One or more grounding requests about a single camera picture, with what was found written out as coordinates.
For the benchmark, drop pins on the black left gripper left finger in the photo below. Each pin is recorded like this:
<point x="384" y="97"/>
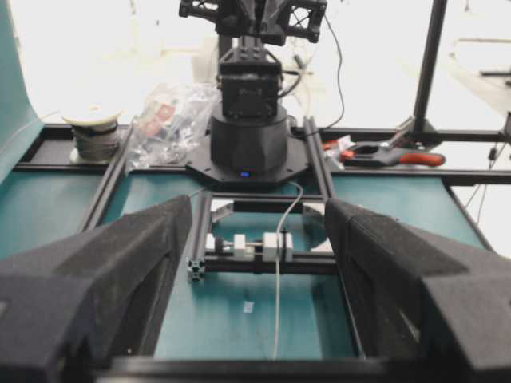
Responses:
<point x="62" y="304"/>

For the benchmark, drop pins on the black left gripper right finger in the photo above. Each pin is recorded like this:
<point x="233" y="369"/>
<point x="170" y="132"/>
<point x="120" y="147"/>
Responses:
<point x="427" y="308"/>

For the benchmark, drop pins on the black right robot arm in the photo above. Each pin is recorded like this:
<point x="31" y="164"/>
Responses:
<point x="249" y="80"/>

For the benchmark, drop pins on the white clamp fixture with screw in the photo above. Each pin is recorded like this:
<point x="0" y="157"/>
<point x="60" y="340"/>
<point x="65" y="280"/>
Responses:
<point x="269" y="247"/>

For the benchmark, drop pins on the orange black spring clamp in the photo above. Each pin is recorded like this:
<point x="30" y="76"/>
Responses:
<point x="378" y="154"/>

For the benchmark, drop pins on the white tape marker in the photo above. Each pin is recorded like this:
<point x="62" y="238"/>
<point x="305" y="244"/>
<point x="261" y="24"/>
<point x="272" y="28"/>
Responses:
<point x="248" y="307"/>

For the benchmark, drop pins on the clear plastic bag of hardware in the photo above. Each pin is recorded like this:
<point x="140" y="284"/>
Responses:
<point x="169" y="126"/>

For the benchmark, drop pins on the small black extrusion frame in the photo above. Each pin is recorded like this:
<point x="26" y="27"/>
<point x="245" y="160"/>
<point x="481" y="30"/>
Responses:
<point x="212" y="208"/>

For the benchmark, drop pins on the black base frame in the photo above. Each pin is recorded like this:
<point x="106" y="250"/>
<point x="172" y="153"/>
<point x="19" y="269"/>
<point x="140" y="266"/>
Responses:
<point x="40" y="158"/>

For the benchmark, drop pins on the black vertical stand post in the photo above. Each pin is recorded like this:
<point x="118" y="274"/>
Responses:
<point x="429" y="60"/>

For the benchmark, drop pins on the white wire spool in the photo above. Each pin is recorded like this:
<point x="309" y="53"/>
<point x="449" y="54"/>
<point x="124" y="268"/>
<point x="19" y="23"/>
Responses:
<point x="95" y="134"/>

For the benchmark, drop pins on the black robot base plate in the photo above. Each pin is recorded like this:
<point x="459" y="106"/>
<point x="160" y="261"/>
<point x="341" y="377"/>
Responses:
<point x="251" y="167"/>

